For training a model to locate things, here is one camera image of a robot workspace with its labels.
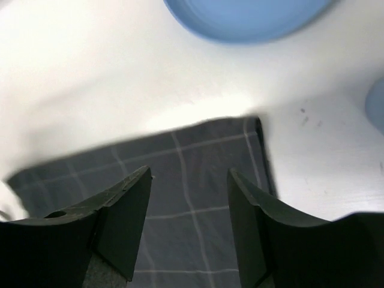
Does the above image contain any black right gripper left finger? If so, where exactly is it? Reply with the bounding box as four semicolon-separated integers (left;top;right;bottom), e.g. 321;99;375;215
1;166;151;288

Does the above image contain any blue plate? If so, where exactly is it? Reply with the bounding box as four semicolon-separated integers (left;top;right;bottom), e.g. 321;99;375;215
164;0;336;44

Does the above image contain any blue cup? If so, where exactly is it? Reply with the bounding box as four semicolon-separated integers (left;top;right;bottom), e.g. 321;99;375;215
365;78;384;134

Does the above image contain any dark checked cloth placemat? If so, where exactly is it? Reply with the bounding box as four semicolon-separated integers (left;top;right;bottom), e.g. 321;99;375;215
8;117;273;287

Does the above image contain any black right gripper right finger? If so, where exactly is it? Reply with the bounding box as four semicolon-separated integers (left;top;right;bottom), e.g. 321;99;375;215
227;169;383;287

